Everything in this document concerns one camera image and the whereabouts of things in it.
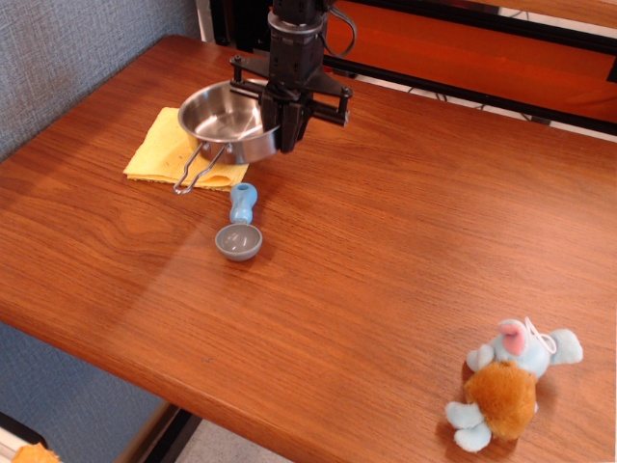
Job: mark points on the yellow folded cloth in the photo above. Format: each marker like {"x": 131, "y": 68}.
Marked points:
{"x": 165, "y": 151}

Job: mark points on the black orange frame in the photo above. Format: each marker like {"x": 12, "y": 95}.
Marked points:
{"x": 495, "y": 54}

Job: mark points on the blue grey measuring scoop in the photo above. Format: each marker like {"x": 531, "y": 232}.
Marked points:
{"x": 240, "y": 240}

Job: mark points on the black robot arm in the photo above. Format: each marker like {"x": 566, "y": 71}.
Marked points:
{"x": 299, "y": 7}

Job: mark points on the steel pan with wire handle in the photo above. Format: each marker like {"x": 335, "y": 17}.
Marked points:
{"x": 224, "y": 127}

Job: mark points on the blue orange plush toy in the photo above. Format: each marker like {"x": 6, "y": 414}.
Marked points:
{"x": 500, "y": 395}

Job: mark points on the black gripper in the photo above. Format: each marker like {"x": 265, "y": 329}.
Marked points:
{"x": 290, "y": 83}

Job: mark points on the orange object bottom left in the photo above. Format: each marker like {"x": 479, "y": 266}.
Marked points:
{"x": 35, "y": 454}

